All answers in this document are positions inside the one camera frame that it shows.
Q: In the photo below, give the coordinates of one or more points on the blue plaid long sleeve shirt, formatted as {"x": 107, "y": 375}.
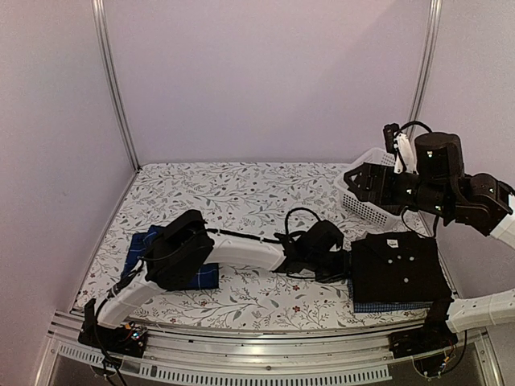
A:
{"x": 207, "y": 278}

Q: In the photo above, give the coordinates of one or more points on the folded black shirt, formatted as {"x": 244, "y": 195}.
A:
{"x": 397, "y": 267}

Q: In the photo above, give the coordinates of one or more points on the folded blue checked shirt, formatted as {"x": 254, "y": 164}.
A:
{"x": 379, "y": 307}

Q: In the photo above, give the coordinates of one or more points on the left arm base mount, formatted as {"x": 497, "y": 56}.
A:
{"x": 128, "y": 339}

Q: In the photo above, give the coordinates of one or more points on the aluminium front rail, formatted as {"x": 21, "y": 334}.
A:
{"x": 178, "y": 355}

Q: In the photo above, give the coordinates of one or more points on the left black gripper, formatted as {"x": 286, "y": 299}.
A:
{"x": 342, "y": 273}

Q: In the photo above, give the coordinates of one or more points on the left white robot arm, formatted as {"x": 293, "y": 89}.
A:
{"x": 169, "y": 259}

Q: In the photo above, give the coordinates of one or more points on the left aluminium post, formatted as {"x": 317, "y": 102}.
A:
{"x": 102, "y": 30}

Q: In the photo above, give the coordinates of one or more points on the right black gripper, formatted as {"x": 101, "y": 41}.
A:
{"x": 383, "y": 174}

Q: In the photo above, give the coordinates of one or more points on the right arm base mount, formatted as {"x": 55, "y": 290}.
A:
{"x": 433, "y": 335}

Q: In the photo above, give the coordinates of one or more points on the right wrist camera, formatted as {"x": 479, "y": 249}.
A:
{"x": 398, "y": 144}

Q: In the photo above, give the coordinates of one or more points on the aluminium post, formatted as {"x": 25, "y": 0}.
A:
{"x": 102, "y": 30}
{"x": 428, "y": 54}

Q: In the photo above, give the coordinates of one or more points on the floral tablecloth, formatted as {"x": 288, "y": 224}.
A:
{"x": 252, "y": 198}

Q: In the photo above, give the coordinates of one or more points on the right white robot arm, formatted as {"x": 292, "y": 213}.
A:
{"x": 479, "y": 201}

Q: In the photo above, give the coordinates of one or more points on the right aluminium post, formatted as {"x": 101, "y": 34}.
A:
{"x": 428, "y": 54}

